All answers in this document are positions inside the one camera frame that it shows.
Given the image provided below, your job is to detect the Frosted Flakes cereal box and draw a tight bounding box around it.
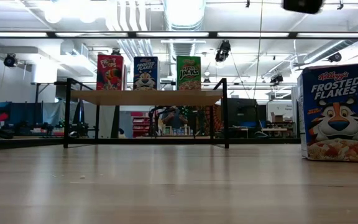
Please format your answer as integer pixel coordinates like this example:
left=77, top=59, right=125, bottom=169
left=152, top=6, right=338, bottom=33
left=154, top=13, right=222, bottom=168
left=133, top=56, right=160, bottom=91
left=296, top=63, right=358, bottom=163

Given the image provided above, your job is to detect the Apple Jacks cereal box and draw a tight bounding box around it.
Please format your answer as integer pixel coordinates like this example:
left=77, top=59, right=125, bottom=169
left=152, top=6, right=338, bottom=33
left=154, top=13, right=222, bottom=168
left=176, top=55, right=202, bottom=91

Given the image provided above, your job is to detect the Froot Loops cereal box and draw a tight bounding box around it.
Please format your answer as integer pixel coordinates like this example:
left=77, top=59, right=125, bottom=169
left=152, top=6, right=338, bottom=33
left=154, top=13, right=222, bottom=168
left=96, top=54, right=127, bottom=91

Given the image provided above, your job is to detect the white sign board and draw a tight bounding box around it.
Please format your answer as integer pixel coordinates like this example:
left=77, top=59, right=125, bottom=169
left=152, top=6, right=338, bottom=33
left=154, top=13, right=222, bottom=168
left=266, top=101, right=293, bottom=122

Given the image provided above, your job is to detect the cardboard box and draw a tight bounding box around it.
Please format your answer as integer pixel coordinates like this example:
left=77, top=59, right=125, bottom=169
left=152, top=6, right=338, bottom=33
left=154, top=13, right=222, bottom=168
left=270, top=111, right=285, bottom=123

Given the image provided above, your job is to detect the black cabinet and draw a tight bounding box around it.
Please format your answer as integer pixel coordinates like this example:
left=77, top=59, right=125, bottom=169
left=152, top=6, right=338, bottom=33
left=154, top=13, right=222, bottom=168
left=228, top=98, right=260, bottom=138

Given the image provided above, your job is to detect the light wooden desk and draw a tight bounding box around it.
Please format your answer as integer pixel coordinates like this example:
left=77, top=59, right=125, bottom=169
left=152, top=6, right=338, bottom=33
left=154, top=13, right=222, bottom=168
left=261, top=127, right=288, bottom=138

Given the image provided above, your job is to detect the orange patterned cloth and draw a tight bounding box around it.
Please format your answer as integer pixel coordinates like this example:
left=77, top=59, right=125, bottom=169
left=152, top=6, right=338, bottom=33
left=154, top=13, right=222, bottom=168
left=197, top=105, right=224, bottom=135

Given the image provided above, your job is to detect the person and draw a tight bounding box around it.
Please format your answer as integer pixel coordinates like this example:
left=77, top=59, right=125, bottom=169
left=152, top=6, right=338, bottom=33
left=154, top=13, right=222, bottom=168
left=162, top=106, right=188, bottom=135

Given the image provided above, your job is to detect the red shelving unit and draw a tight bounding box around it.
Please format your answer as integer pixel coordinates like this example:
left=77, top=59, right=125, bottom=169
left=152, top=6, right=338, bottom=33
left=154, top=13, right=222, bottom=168
left=131, top=111, right=154, bottom=138

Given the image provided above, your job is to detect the grey tarp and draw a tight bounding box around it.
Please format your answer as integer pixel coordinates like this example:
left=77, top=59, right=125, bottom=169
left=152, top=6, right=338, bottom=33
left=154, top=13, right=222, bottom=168
left=42, top=101, right=80, bottom=125

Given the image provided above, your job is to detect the blue partition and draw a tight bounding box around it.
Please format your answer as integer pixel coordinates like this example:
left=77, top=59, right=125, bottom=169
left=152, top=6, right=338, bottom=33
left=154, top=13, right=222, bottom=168
left=0, top=101, right=43, bottom=125

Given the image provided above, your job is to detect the wooden shelf with black frame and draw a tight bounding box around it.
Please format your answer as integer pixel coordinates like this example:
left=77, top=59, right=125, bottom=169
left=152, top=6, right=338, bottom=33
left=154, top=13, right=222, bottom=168
left=54, top=77, right=229, bottom=149

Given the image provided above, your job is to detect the black table edge rail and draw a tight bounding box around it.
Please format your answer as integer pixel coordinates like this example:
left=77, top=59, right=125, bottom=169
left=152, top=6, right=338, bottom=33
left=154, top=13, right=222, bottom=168
left=0, top=136, right=301, bottom=152

